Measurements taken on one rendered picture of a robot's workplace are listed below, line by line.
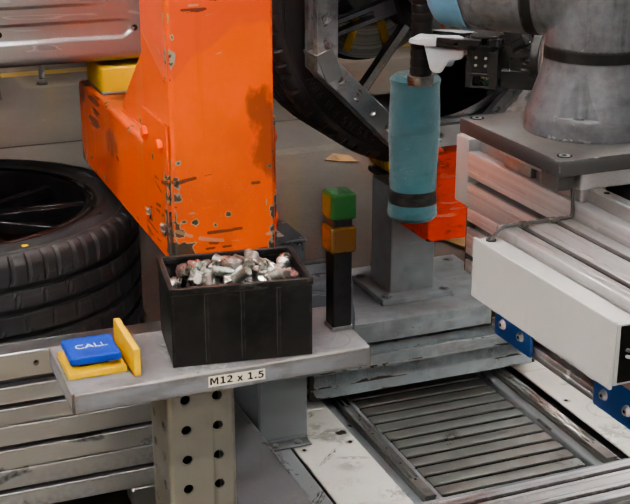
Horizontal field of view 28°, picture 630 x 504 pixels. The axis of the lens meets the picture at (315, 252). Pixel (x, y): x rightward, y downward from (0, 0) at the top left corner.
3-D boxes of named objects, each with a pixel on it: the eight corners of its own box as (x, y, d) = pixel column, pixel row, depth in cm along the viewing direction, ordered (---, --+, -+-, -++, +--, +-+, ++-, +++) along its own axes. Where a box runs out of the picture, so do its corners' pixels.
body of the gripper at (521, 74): (459, 87, 198) (535, 93, 193) (461, 32, 195) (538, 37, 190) (473, 78, 204) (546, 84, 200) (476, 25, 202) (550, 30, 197)
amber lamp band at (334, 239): (346, 244, 184) (346, 218, 183) (357, 252, 181) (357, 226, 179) (320, 247, 183) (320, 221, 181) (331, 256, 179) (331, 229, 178)
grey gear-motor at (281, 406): (280, 356, 265) (279, 197, 254) (359, 444, 229) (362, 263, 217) (198, 369, 259) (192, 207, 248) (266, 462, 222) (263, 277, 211)
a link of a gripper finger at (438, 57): (405, 73, 200) (462, 76, 197) (405, 36, 198) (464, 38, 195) (408, 69, 202) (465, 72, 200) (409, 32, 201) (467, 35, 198)
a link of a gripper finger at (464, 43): (434, 48, 196) (490, 51, 194) (434, 38, 195) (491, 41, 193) (439, 43, 200) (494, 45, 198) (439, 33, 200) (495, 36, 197)
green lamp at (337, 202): (346, 211, 182) (346, 185, 181) (357, 219, 179) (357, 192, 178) (320, 214, 181) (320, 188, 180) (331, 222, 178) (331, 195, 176)
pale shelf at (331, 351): (327, 322, 195) (327, 304, 194) (371, 365, 180) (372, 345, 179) (49, 365, 180) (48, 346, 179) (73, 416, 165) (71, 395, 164)
